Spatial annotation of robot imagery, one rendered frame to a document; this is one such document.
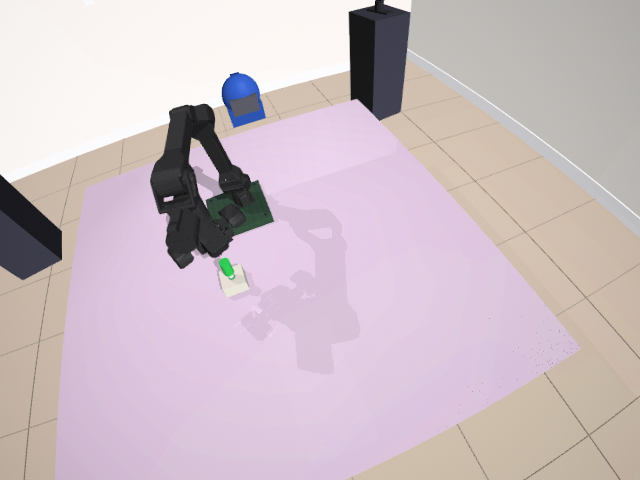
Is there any beige square block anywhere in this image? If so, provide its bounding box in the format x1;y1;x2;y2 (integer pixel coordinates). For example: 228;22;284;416
218;264;250;298

